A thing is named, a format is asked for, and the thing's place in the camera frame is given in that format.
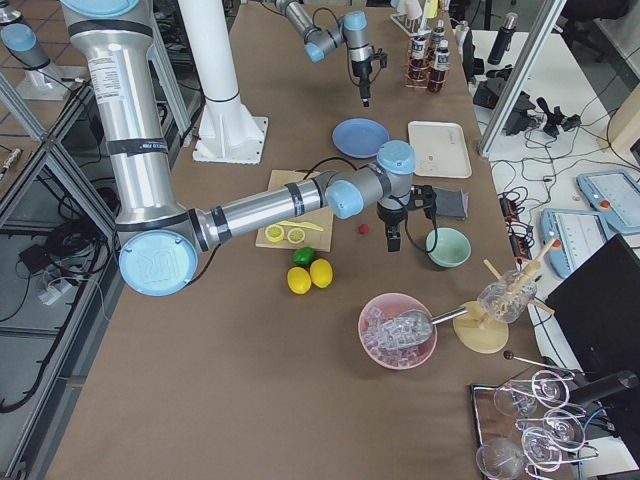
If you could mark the cream rectangular tray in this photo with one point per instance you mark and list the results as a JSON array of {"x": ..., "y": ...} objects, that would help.
[{"x": 440, "y": 149}]

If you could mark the copper wire bottle rack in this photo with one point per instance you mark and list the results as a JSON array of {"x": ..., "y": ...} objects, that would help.
[{"x": 429, "y": 61}]

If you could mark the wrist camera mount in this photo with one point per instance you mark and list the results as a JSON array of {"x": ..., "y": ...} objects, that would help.
[
  {"x": 381, "y": 57},
  {"x": 423, "y": 197}
]

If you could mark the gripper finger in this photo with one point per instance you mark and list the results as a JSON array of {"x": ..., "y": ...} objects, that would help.
[
  {"x": 390, "y": 237},
  {"x": 363, "y": 93},
  {"x": 367, "y": 94},
  {"x": 396, "y": 239}
]

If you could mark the metal ice scoop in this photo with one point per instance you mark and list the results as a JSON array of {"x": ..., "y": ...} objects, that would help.
[{"x": 415, "y": 322}]

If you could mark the sauce bottle back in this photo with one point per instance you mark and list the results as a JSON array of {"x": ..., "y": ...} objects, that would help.
[{"x": 438, "y": 34}]

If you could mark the white cup rack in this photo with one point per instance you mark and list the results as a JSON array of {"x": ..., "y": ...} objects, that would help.
[{"x": 411, "y": 27}]

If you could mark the wooden cutting board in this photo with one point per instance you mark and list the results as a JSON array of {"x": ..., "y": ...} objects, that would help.
[{"x": 319, "y": 240}]

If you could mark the pink cup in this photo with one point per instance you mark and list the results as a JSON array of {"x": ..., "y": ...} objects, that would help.
[{"x": 412, "y": 9}]

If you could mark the aluminium frame post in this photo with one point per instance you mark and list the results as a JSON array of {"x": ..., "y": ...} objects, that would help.
[{"x": 542, "y": 26}]

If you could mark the pink bowl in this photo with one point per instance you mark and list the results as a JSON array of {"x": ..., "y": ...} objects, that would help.
[{"x": 381, "y": 309}]

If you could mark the sauce bottle front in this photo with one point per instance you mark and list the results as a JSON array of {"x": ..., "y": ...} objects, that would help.
[{"x": 439, "y": 67}]

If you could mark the yellow lemon left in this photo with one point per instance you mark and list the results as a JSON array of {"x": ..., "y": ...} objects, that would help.
[{"x": 299, "y": 280}]

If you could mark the black bottle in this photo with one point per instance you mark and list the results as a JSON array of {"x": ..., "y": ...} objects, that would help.
[{"x": 503, "y": 39}]

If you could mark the black device stand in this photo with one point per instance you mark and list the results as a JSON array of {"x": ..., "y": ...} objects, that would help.
[{"x": 487, "y": 95}]

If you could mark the glass mug on stand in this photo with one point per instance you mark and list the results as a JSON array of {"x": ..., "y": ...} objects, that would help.
[{"x": 505, "y": 299}]

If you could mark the wine glass near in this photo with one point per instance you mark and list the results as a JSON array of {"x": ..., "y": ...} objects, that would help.
[{"x": 500, "y": 458}]

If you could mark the black mirror tray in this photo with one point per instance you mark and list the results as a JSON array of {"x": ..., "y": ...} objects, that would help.
[{"x": 489, "y": 421}]

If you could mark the blue plate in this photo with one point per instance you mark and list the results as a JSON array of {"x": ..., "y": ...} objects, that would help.
[{"x": 359, "y": 138}]

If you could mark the dark grey folded cloth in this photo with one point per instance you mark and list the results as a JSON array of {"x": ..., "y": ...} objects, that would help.
[{"x": 451, "y": 203}]

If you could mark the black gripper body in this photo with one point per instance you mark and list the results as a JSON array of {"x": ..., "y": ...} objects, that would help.
[
  {"x": 390, "y": 215},
  {"x": 360, "y": 70}
]

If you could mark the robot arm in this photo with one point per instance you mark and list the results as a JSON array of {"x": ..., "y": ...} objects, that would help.
[
  {"x": 350, "y": 30},
  {"x": 161, "y": 240}
]

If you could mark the mint green bowl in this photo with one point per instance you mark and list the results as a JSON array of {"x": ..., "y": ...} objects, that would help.
[{"x": 448, "y": 247}]

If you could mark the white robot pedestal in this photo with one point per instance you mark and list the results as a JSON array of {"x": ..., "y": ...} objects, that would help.
[{"x": 228, "y": 132}]

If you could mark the wine glass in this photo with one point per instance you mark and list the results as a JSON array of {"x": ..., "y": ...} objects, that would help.
[
  {"x": 515, "y": 398},
  {"x": 500, "y": 458}
]

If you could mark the sauce bottle middle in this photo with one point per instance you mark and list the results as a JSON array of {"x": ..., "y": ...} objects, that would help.
[{"x": 417, "y": 57}]

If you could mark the wine glass far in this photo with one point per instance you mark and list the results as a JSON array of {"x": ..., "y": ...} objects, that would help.
[{"x": 515, "y": 398}]

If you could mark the lemon slice half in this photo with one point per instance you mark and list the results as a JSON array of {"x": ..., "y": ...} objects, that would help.
[{"x": 274, "y": 233}]

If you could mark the black monitor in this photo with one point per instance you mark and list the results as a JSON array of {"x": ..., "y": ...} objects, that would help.
[{"x": 597, "y": 308}]

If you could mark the sauce bottle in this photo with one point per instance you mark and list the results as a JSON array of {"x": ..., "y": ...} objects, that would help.
[
  {"x": 417, "y": 57},
  {"x": 439, "y": 67},
  {"x": 438, "y": 34}
]

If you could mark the green lime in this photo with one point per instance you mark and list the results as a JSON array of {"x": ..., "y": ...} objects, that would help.
[{"x": 304, "y": 256}]

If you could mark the wooden cup tree stand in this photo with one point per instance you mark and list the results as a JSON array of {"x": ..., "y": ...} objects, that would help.
[{"x": 481, "y": 333}]

